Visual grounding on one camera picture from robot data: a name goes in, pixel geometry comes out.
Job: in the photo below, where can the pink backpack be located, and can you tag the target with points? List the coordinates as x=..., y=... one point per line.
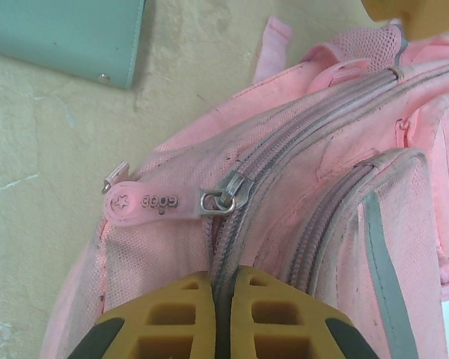
x=322, y=194

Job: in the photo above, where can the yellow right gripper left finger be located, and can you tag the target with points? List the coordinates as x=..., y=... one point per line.
x=161, y=321

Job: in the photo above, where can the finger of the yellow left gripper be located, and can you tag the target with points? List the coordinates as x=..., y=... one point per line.
x=430, y=16
x=385, y=9

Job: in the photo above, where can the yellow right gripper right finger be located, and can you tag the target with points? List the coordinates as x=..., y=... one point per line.
x=280, y=321

